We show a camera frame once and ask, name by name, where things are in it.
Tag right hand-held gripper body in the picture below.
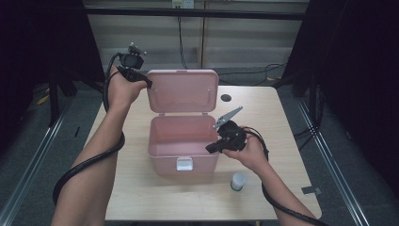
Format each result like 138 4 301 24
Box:
214 105 248 153

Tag black metal stand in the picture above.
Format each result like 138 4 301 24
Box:
47 72 61 128

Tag black wall power cable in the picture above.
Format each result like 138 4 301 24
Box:
177 15 288 87

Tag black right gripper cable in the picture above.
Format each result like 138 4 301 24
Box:
243 126 330 226

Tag black horizontal frame bar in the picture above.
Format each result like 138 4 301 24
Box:
84 7 308 22

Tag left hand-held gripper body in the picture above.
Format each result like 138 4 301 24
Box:
118 41 148 77

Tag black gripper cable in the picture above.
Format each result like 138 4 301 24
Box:
243 126 330 226
52 52 126 206

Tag small white bottle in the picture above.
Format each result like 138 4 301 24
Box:
230 171 247 192

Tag metal floor rail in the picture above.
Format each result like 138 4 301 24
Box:
295 97 372 226
0 93 75 226

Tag pink storage box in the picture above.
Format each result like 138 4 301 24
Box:
146 69 220 176

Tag black floor cables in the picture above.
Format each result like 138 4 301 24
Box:
293 84 325 149

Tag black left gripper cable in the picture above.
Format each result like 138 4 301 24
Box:
52 52 126 206

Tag grey tape piece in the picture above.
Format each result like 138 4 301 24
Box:
300 186 323 196

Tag black curtain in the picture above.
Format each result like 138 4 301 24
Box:
0 0 107 158
272 0 399 202

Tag white wall socket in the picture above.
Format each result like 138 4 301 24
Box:
171 0 196 9

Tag person's left hand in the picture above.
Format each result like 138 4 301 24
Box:
106 66 149 114

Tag person's right hand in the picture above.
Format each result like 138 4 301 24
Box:
221 126 270 175

